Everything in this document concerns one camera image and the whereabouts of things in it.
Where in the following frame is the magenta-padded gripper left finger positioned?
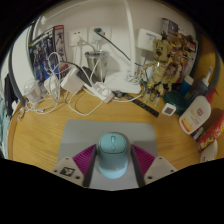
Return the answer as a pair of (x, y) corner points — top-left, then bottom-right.
(50, 143), (98, 188)

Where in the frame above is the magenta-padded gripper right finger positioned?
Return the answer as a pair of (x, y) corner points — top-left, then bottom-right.
(130, 143), (179, 188)

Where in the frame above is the light blue computer mouse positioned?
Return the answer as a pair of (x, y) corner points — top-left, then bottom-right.
(96, 132), (129, 180)

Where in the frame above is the grey mouse pad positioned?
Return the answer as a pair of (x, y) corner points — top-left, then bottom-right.
(56, 119), (159, 191)

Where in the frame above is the small blue orange box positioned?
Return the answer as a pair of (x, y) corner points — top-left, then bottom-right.
(191, 125), (205, 141)

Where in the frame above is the small white desk clock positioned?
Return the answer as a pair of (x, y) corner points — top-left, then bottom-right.
(161, 102), (177, 117)

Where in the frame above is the white red-capped lotion bottle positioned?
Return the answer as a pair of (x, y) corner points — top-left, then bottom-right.
(178, 87), (218, 136)

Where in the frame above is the orange chip can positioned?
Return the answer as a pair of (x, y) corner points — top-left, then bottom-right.
(197, 111), (224, 153)

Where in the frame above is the black ruler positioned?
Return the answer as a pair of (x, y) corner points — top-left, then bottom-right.
(121, 92), (160, 118)

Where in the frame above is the dark green round container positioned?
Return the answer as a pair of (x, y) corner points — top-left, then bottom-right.
(163, 89), (188, 116)

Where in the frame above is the teal cloth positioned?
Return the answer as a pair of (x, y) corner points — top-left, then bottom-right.
(0, 99), (9, 158)

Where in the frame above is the white power strip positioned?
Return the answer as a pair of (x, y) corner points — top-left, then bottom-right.
(83, 81), (115, 104)

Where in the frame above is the clear plastic cup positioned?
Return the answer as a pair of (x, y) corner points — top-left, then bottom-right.
(23, 78), (43, 104)

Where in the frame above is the white charger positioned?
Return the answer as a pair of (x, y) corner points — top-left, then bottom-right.
(60, 67), (84, 95)

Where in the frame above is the blue spray bottle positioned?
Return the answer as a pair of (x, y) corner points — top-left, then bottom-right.
(191, 66), (214, 101)

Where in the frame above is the black bag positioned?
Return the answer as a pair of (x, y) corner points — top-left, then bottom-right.
(3, 73), (19, 118)

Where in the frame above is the brown tree figure toy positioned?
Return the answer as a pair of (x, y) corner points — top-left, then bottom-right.
(141, 38), (174, 104)

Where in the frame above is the steel cup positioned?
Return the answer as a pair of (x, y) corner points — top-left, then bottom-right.
(84, 50), (110, 83)

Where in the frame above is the blue model kit box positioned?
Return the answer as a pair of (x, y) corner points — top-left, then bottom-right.
(28, 24), (68, 83)

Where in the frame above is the colourful comic poster box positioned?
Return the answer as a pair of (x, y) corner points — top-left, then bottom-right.
(160, 17), (198, 84)

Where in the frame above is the white wall box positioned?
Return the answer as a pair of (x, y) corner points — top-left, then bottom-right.
(137, 28), (163, 51)

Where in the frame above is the black power cable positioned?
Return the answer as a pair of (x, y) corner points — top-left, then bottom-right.
(93, 27), (132, 62)

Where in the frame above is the white wall socket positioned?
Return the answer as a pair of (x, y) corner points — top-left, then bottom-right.
(68, 28), (88, 48)
(88, 25), (113, 44)

